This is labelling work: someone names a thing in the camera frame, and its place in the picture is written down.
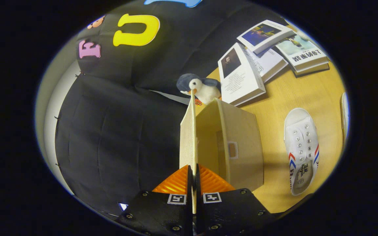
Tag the grey penguin plush toy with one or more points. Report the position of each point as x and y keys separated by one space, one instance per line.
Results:
x=205 y=91

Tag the beige fabric storage box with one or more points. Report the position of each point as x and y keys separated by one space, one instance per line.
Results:
x=241 y=147

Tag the plain white book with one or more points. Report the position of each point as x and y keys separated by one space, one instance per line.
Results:
x=271 y=62

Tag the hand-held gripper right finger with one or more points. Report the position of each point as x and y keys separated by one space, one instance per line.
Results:
x=228 y=213

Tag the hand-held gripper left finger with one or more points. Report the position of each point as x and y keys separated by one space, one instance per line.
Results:
x=162 y=213

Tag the blue computer screen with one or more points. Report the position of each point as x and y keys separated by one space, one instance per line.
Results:
x=122 y=206

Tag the book with blue photo cover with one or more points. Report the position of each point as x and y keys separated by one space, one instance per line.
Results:
x=261 y=34

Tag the book with portrait cover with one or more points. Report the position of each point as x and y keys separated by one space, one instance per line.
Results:
x=238 y=82

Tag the book with pale sky cover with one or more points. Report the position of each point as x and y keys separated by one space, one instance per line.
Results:
x=307 y=54

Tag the white striped canvas shoe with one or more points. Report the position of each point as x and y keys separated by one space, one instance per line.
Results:
x=345 y=114
x=302 y=144

